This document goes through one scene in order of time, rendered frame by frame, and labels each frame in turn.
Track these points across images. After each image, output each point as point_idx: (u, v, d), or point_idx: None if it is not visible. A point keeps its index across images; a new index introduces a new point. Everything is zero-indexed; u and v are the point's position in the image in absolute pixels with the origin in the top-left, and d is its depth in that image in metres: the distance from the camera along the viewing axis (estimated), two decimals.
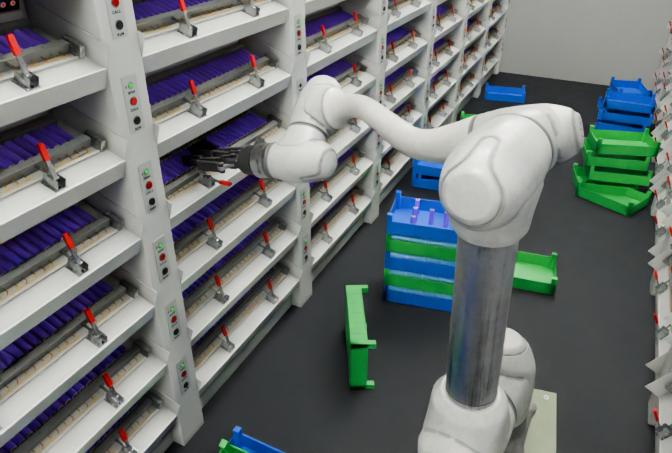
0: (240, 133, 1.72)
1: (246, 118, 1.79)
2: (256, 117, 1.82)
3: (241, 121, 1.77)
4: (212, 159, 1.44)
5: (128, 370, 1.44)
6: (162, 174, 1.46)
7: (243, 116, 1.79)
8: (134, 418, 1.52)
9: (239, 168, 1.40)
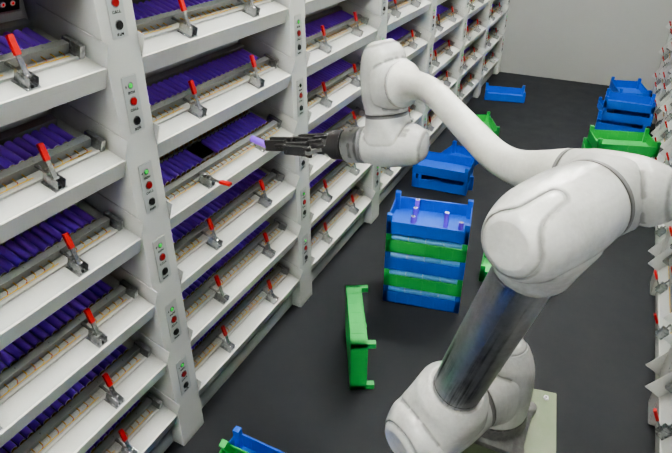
0: (240, 133, 1.72)
1: (246, 118, 1.79)
2: (256, 117, 1.82)
3: (241, 121, 1.77)
4: (298, 143, 1.43)
5: (128, 370, 1.44)
6: (162, 174, 1.46)
7: (243, 116, 1.79)
8: (134, 418, 1.52)
9: (327, 153, 1.38)
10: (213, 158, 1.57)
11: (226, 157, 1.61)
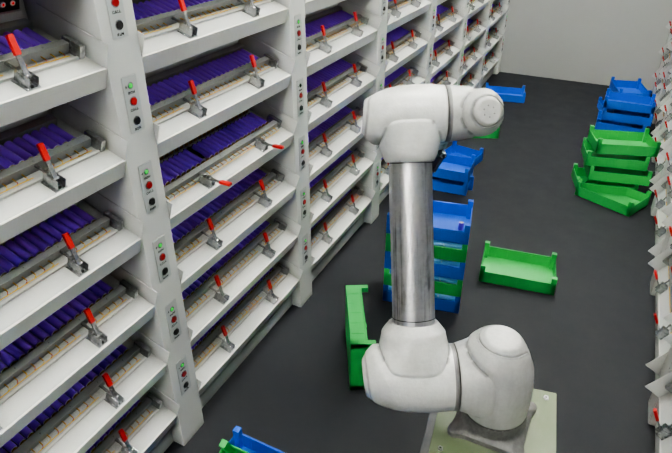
0: (240, 133, 1.72)
1: (246, 118, 1.79)
2: (256, 117, 1.82)
3: (241, 121, 1.77)
4: (432, 166, 2.04)
5: (128, 370, 1.44)
6: (162, 174, 1.46)
7: (243, 116, 1.79)
8: (134, 418, 1.52)
9: None
10: (213, 158, 1.57)
11: (226, 157, 1.61)
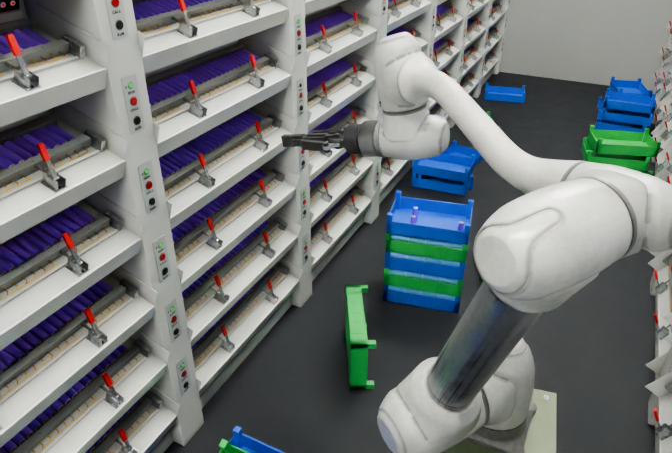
0: (236, 131, 1.72)
1: (242, 116, 1.79)
2: (252, 115, 1.82)
3: (237, 119, 1.77)
4: None
5: (128, 370, 1.44)
6: None
7: (239, 114, 1.79)
8: (134, 418, 1.52)
9: None
10: (207, 155, 1.57)
11: (221, 154, 1.62)
